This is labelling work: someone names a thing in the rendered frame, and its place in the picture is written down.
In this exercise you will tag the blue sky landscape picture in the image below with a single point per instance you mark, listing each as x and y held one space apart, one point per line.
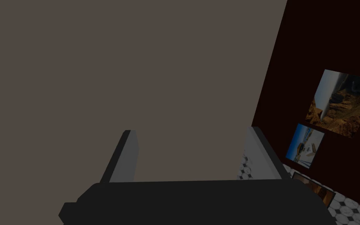
305 146

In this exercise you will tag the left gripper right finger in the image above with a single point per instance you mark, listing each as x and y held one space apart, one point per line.
261 156

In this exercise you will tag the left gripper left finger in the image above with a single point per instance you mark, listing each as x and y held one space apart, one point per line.
123 162

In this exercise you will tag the brown canyon landscape picture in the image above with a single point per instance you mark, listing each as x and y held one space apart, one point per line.
342 103

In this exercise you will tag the dark orange framed picture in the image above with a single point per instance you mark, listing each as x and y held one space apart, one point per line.
319 190

